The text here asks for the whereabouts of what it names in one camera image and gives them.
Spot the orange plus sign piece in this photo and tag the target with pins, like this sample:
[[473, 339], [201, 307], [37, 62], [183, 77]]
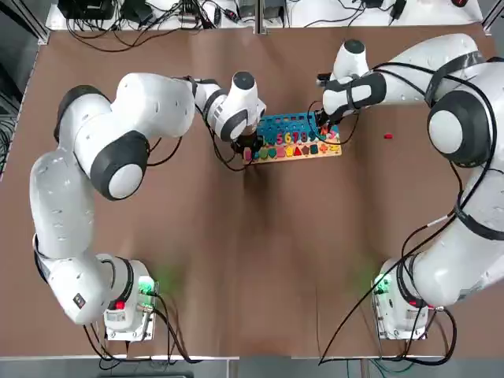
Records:
[[324, 148]]

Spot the pink rectangle piece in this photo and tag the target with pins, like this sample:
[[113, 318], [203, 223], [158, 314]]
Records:
[[247, 154]]

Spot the pink trapezoid piece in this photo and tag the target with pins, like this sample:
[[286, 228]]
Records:
[[280, 151]]

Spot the black power adapter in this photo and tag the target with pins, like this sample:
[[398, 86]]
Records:
[[397, 10], [372, 3]]

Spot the black box device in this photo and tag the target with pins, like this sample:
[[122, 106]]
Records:
[[86, 8]]

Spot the dark teal number nine piece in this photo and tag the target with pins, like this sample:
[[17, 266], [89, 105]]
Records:
[[313, 137]]

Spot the red number seven piece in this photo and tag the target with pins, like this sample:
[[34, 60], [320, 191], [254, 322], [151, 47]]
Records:
[[297, 138]]

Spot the red triangle piece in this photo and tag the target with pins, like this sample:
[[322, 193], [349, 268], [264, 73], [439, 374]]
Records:
[[298, 150]]

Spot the black USB hub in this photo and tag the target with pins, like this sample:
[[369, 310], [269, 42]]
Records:
[[189, 19]]

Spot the dark green square piece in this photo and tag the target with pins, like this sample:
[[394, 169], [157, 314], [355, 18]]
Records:
[[314, 149]]

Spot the teal heart piece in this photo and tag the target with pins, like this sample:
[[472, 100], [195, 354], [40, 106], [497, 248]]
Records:
[[271, 151]]

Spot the grey purple number eight piece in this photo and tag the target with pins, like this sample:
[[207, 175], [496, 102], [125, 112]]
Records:
[[304, 137]]

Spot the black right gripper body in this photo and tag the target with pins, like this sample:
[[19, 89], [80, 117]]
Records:
[[328, 117]]

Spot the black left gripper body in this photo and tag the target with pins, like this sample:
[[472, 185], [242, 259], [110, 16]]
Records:
[[246, 143]]

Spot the green circle piece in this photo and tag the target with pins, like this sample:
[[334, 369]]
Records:
[[263, 152]]

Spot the orange number ten piece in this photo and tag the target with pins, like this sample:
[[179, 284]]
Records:
[[325, 132]]

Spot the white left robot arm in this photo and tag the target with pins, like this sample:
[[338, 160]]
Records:
[[59, 197]]

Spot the pink number five piece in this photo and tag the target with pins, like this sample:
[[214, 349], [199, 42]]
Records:
[[280, 138]]

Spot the teal number four piece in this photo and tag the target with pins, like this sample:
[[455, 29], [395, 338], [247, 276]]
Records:
[[271, 138]]

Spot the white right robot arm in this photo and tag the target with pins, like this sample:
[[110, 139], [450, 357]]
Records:
[[453, 126]]

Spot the aluminium frame post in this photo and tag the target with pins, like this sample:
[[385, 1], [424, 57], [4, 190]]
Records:
[[260, 19], [37, 31], [492, 19]]

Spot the blue wooden toy board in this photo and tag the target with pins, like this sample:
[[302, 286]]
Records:
[[291, 122]]

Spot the yellow shape piece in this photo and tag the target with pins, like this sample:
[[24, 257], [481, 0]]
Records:
[[289, 150]]

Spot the black monitor stand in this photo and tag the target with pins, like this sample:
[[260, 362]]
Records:
[[136, 10]]

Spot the pink greater-than sign piece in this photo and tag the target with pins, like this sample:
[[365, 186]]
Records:
[[334, 134]]

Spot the dark brown shape piece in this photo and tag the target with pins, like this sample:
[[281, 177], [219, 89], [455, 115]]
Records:
[[306, 150]]

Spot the yellow equals sign piece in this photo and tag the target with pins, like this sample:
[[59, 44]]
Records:
[[334, 147]]

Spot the yellow number six piece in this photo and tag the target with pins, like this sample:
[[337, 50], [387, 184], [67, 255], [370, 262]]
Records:
[[288, 138]]

